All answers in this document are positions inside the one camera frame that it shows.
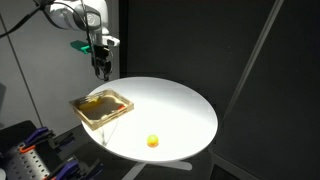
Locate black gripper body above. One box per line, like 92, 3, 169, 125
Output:
91, 44, 114, 73

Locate yellow toy banana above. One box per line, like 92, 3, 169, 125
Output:
78, 98, 102, 112

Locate shallow wooden tray box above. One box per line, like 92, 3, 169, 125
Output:
68, 88, 135, 131

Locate white grey wrist attachment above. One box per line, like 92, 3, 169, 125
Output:
101, 35, 121, 47

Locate orange yellow toy fruit ball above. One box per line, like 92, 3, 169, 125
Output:
146, 134, 160, 148

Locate purple black orange spring clamp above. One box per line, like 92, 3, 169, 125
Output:
19, 126, 76, 155
44, 158, 104, 180

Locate blue clamps on stand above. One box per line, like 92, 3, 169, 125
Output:
0, 119, 105, 180

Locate white table foot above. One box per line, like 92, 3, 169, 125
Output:
121, 159, 194, 180

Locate perforated mounting breadboard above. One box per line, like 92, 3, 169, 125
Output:
0, 148, 51, 180

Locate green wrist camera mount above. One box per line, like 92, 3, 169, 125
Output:
69, 40, 92, 55

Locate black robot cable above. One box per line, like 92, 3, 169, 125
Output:
0, 0, 112, 82

